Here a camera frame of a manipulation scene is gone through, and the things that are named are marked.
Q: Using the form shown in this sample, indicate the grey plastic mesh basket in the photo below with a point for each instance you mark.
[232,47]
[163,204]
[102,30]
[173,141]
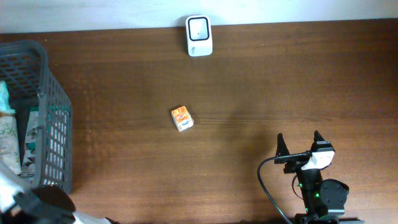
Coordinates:
[30,83]

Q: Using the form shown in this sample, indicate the white cream tube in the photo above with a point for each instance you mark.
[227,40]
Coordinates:
[10,154]

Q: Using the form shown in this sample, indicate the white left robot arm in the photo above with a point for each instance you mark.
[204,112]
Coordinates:
[21,203]

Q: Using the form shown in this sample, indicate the small orange carton box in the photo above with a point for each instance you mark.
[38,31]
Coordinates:
[182,118]

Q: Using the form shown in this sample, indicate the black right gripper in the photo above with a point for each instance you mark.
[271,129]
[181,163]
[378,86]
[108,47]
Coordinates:
[293,162]

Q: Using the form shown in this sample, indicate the teal snack packet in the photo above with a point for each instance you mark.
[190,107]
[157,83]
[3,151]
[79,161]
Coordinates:
[5,105]

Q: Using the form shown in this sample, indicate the white barcode scanner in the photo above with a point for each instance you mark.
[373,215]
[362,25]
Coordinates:
[199,36]

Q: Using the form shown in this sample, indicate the green wipes packet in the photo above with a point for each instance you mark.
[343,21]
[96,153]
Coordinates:
[47,154]

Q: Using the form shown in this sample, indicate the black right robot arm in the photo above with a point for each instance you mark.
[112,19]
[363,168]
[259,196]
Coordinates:
[324,199]

